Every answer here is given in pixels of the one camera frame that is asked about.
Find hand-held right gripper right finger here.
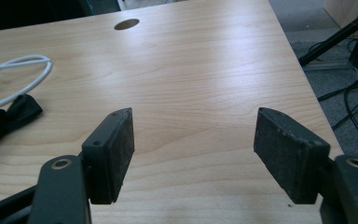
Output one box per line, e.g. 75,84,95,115
253,106,331,205

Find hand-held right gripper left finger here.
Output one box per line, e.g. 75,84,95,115
81,107,135,205

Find black bow tie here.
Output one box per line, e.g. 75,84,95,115
0,93,44,160

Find white wire display rack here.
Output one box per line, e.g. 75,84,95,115
0,54,53,113

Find black tripod stand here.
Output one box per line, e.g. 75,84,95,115
297,1,358,67

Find light wooden panel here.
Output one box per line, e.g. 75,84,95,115
323,0,358,30

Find black floor cables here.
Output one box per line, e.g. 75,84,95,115
316,70,358,161

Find metal floor rail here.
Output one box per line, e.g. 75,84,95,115
304,60,358,94

